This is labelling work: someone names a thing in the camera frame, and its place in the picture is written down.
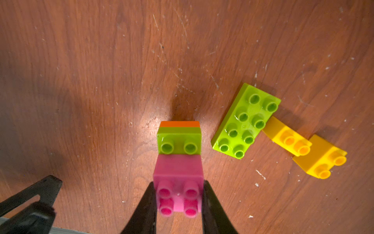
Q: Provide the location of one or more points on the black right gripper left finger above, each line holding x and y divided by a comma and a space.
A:
144, 218

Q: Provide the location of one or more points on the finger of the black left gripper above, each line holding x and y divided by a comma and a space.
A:
47, 188
37, 218

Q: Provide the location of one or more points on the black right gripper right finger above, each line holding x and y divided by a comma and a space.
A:
214, 218

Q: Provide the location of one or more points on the pink 2x2 lego brick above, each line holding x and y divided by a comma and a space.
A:
178, 184

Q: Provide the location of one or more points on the green 2x4 lego brick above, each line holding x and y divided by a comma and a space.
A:
179, 140
247, 116

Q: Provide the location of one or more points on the orange 2x4 lego brick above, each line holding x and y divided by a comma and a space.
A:
180, 124

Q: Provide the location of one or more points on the yellow lego brick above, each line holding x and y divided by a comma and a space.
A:
287, 138
322, 157

